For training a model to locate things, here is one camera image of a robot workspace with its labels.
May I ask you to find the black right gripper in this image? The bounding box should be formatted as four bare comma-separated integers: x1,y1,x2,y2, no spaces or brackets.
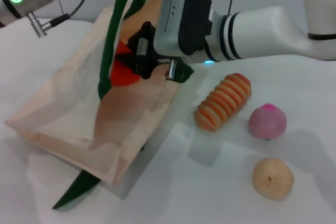
114,21,163,81

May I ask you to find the orange toy fruit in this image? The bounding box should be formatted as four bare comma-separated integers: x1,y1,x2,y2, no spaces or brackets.
109,39,142,87

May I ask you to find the cream handbag with green handles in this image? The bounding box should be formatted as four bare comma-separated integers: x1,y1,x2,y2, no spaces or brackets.
4,0,196,210

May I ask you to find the pink toy peach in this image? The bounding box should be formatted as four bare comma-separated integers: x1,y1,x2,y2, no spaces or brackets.
248,102,287,141

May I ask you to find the ribbed orange toy bread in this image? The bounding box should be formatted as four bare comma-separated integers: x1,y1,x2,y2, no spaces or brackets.
193,72,253,132

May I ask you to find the tan toy pear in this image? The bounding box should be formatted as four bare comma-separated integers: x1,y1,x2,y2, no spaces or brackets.
251,157,295,201

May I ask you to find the left arm dark cable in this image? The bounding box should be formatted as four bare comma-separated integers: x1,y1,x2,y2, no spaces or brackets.
27,0,86,39

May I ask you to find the right arm cable with connector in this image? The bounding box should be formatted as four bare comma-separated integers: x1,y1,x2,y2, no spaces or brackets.
157,56,181,81

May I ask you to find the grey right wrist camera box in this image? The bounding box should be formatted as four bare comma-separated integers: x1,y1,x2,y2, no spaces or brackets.
153,0,214,57

